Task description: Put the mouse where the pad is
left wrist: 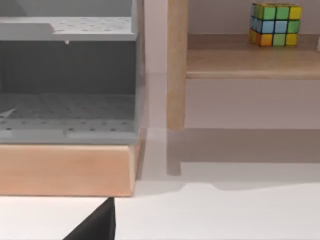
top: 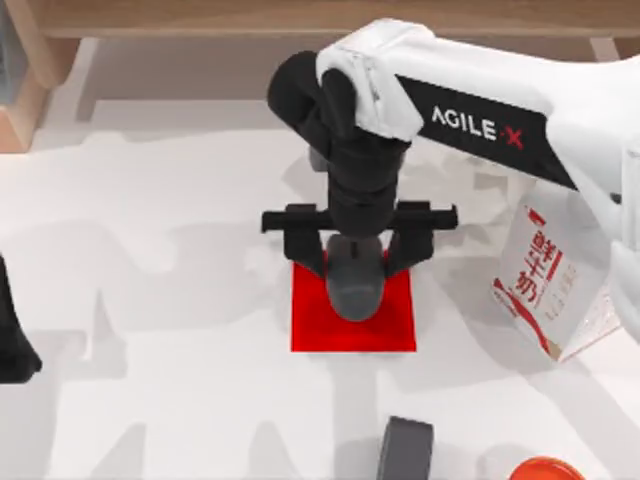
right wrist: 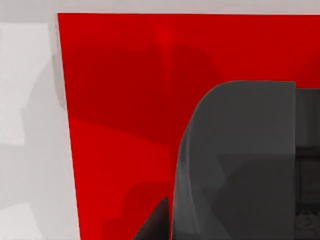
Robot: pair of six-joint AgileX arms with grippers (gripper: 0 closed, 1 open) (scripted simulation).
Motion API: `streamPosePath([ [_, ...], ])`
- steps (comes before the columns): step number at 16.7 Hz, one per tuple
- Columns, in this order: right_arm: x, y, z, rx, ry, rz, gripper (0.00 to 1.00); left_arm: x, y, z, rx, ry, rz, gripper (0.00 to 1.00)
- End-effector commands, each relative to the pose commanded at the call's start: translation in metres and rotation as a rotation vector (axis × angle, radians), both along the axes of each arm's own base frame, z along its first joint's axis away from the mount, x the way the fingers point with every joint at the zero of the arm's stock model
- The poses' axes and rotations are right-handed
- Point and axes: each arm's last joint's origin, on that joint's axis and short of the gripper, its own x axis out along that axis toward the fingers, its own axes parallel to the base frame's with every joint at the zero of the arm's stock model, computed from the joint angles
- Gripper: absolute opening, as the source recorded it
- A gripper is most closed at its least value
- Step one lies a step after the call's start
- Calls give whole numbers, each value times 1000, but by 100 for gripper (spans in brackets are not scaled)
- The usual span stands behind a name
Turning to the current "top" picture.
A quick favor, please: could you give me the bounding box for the grey computer mouse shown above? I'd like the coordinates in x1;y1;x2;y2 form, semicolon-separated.
325;233;387;323

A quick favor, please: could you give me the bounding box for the flat red square mat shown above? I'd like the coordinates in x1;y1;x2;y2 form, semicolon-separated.
289;248;418;354

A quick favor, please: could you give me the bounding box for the white and red milk carton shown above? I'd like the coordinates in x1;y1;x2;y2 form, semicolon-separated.
489;180;624;364

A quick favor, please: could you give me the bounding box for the dark grey box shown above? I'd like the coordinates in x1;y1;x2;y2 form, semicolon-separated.
376;415;436;480

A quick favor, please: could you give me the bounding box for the orange round lid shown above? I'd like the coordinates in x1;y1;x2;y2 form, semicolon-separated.
506;455;584;480

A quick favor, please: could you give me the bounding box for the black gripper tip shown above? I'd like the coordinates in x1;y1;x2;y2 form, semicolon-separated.
0;253;43;387

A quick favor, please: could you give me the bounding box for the wooden cupboard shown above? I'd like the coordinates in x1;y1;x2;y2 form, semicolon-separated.
0;0;640;154

